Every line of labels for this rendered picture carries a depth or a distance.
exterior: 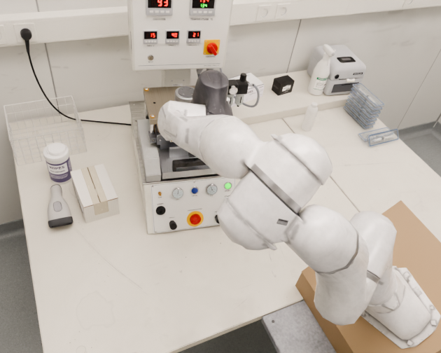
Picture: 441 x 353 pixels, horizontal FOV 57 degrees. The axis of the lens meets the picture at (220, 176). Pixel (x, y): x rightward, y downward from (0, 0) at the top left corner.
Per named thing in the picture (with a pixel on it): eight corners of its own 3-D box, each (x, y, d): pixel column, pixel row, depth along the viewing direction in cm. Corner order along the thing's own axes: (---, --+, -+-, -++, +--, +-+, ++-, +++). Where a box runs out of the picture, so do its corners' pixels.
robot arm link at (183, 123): (257, 119, 78) (229, 103, 107) (160, 109, 75) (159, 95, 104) (250, 174, 81) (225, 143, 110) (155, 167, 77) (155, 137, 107)
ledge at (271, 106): (195, 94, 204) (196, 86, 201) (329, 73, 235) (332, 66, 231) (219, 130, 186) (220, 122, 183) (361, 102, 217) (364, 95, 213)
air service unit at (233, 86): (213, 104, 162) (217, 71, 151) (247, 102, 166) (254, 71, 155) (216, 112, 159) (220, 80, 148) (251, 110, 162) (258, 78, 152)
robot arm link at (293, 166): (196, 170, 60) (274, 88, 59) (187, 146, 77) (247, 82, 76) (281, 246, 66) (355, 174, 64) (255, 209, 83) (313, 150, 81)
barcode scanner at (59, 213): (42, 192, 149) (38, 177, 143) (64, 187, 152) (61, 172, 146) (50, 234, 137) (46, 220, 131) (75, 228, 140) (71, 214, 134)
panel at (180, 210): (153, 233, 142) (150, 184, 135) (234, 222, 149) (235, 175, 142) (154, 236, 140) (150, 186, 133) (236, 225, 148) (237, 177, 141)
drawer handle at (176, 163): (171, 167, 135) (171, 159, 132) (215, 163, 139) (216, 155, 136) (172, 171, 134) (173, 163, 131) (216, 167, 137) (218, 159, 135)
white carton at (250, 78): (211, 95, 197) (212, 82, 192) (247, 84, 208) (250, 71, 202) (225, 109, 191) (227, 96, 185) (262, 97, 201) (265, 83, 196)
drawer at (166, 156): (150, 125, 155) (150, 108, 149) (206, 121, 160) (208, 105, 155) (162, 181, 135) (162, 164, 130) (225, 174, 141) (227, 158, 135)
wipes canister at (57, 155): (47, 171, 156) (40, 142, 146) (71, 167, 160) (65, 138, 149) (51, 187, 151) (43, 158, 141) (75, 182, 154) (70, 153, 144)
